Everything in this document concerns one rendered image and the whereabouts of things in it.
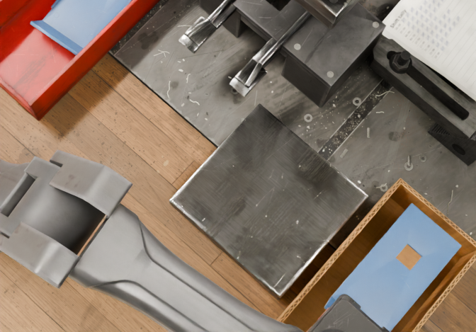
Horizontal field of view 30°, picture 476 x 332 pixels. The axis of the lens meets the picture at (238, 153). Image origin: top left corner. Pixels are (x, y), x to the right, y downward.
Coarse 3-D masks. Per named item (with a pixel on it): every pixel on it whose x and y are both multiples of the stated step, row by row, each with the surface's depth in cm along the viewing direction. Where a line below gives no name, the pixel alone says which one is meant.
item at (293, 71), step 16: (208, 0) 107; (224, 0) 103; (272, 0) 110; (288, 0) 105; (240, 16) 104; (240, 32) 109; (256, 32) 104; (368, 48) 104; (288, 64) 104; (352, 64) 102; (288, 80) 108; (304, 80) 105; (320, 96) 105
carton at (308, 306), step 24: (408, 192) 100; (384, 216) 105; (432, 216) 100; (360, 240) 104; (456, 240) 101; (336, 264) 103; (408, 264) 103; (456, 264) 103; (312, 288) 102; (336, 288) 102; (432, 288) 103; (288, 312) 95; (312, 312) 101; (408, 312) 102; (432, 312) 96
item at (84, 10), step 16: (64, 0) 109; (80, 0) 109; (96, 0) 109; (112, 0) 109; (128, 0) 110; (48, 16) 108; (64, 16) 109; (80, 16) 109; (96, 16) 109; (112, 16) 109; (48, 32) 105; (64, 32) 108; (80, 32) 108; (96, 32) 108; (80, 48) 107
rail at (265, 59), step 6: (306, 12) 102; (300, 18) 101; (306, 18) 102; (294, 24) 101; (300, 24) 101; (288, 30) 101; (294, 30) 101; (288, 36) 101; (276, 42) 101; (282, 42) 101; (276, 48) 100; (270, 54) 100; (276, 54) 102; (264, 60) 100; (270, 60) 102; (264, 66) 101
